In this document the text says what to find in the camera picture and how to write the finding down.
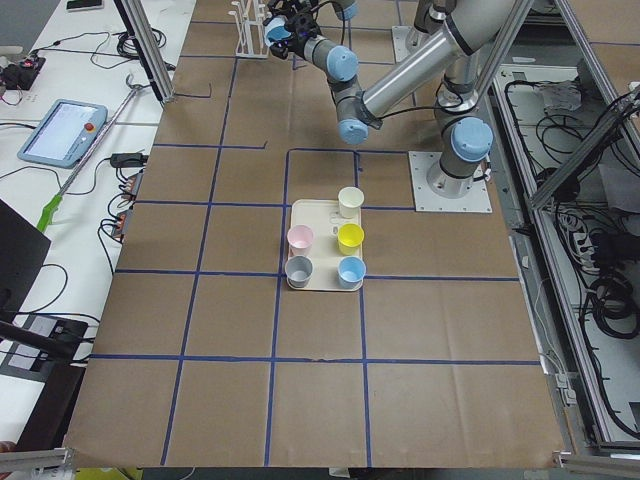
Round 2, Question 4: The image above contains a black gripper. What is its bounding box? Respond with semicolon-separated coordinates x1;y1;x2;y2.
267;0;315;19
269;14;320;60

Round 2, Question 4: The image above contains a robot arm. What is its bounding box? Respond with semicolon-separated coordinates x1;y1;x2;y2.
263;1;457;51
263;1;531;145

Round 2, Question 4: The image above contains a pale green plastic cup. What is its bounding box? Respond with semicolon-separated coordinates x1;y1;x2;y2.
338;186;364;219

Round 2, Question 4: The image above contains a pink plastic cup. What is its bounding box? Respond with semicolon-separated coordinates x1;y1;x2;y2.
286;224;314;256

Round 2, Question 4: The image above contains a yellow plastic cup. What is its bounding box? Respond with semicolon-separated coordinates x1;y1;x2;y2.
337;223;365;256

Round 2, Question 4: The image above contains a grey plastic cup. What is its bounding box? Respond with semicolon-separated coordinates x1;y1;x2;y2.
285;255;314;289

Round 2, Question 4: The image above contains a light blue plastic cup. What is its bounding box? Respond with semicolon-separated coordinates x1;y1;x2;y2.
338;256;366;290

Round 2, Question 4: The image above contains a cream plastic tray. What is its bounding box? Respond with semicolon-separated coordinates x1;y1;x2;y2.
287;199;363;292

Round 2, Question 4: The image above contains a teach pendant tablet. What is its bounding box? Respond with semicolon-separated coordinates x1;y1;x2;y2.
17;99;108;168

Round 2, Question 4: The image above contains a metal reacher grabber stick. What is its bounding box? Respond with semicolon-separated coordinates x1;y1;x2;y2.
36;75;147;233

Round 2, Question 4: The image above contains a black monitor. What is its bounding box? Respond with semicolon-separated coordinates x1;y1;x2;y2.
0;201;50;323

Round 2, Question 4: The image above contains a white wire cup rack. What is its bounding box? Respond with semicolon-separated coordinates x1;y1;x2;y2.
228;0;269;59

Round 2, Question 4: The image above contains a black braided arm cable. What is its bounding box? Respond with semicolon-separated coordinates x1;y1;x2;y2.
312;0;351;49

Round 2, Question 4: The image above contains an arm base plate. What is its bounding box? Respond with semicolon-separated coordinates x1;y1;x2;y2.
408;151;493;214
391;26;425;63

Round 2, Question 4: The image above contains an aluminium frame post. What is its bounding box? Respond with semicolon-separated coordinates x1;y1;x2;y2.
114;0;175;104

